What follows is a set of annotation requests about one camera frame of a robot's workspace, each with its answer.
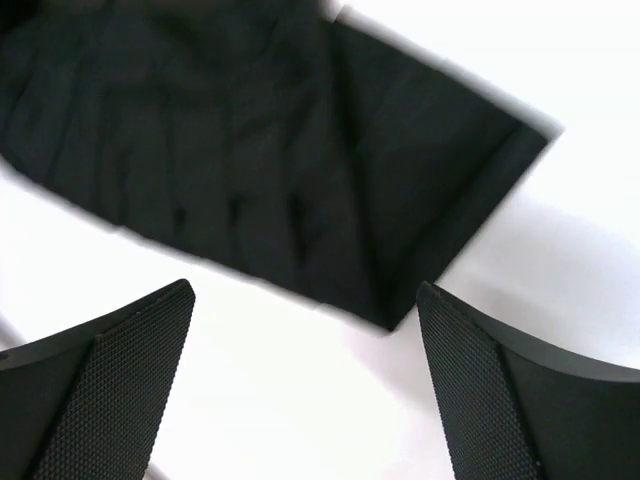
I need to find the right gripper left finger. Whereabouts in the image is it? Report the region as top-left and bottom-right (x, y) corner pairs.
(1, 279), (195, 480)

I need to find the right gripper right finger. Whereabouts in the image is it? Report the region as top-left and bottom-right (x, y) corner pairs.
(417, 283), (639, 480)

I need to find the black skirt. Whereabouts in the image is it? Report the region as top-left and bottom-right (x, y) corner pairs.
(1, 1), (555, 331)

